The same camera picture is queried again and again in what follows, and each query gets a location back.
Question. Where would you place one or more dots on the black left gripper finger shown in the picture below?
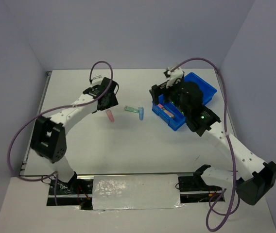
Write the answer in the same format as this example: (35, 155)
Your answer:
(111, 100)
(102, 104)

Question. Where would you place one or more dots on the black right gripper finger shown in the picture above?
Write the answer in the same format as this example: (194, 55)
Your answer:
(169, 95)
(156, 91)

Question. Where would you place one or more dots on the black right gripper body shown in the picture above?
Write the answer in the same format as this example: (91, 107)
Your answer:
(180, 105)

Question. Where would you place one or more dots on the pink correction tape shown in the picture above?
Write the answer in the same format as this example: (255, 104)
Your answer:
(110, 115)

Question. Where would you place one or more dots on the orange pink marker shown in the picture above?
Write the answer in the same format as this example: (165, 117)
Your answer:
(171, 115)

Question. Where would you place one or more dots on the green correction tape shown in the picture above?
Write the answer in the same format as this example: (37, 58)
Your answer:
(131, 109)

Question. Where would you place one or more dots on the blue correction tape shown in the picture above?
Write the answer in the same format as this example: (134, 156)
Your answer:
(141, 113)

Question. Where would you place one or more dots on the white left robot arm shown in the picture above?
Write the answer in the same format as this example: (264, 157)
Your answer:
(49, 134)

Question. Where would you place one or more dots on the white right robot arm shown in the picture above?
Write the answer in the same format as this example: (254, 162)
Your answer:
(252, 176)

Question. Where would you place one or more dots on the blue divided plastic tray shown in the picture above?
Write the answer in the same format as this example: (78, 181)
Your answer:
(197, 122)

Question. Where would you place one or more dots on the silver taped front panel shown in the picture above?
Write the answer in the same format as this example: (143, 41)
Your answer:
(135, 192)

